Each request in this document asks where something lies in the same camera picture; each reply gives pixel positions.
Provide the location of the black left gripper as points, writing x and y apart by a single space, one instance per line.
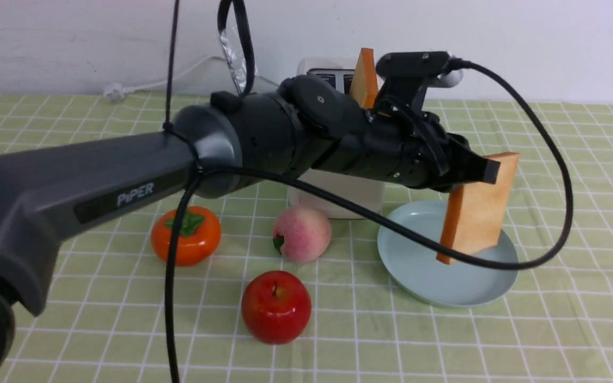
384 152

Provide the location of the red apple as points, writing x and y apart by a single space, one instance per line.
276 307

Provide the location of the light blue plate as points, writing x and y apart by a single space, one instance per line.
417 271

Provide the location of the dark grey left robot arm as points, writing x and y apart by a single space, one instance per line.
52 194

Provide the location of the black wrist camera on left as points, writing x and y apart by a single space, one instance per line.
408 75

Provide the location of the white two-slot toaster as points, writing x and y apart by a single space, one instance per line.
338 72

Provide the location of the pink peach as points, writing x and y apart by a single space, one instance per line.
301 234

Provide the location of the green checkered tablecloth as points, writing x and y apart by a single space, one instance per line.
105 323

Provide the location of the toast slice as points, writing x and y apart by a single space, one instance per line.
475 212
364 84

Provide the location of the orange persimmon with green leaf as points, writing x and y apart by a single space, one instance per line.
198 239

